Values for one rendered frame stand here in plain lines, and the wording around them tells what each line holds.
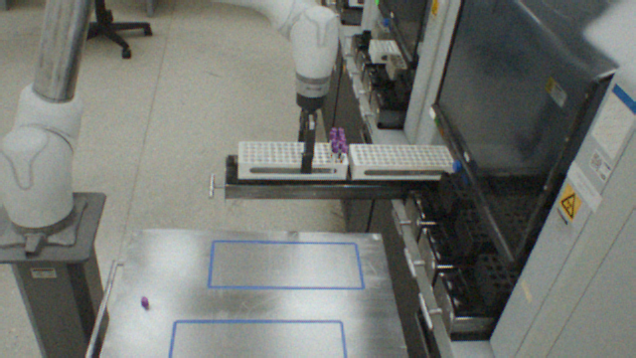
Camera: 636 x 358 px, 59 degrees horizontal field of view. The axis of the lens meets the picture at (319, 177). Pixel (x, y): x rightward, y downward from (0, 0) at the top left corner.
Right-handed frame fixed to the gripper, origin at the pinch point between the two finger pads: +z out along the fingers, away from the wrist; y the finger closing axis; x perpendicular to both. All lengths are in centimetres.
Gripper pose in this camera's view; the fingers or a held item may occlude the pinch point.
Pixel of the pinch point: (304, 154)
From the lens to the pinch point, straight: 157.2
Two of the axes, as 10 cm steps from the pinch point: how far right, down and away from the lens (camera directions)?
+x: 9.9, 0.1, 1.5
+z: -1.0, 7.8, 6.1
